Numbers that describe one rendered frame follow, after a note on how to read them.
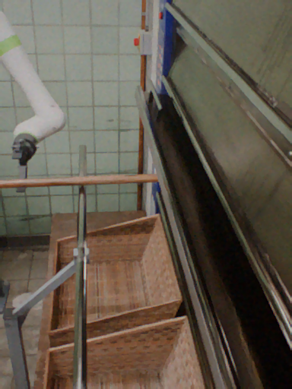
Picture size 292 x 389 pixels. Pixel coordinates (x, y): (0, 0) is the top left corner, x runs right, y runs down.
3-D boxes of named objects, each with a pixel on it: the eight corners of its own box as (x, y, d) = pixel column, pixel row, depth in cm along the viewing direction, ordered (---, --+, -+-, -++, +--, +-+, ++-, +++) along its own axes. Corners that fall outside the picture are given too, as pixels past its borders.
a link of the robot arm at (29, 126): (26, 145, 203) (10, 125, 197) (49, 131, 200) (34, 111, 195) (22, 159, 191) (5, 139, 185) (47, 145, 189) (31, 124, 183)
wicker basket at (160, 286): (158, 259, 221) (161, 211, 207) (179, 354, 173) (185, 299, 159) (56, 264, 215) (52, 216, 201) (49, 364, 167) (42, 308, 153)
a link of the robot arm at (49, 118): (3, 60, 191) (-6, 60, 180) (26, 45, 189) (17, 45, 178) (51, 135, 200) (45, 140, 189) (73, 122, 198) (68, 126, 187)
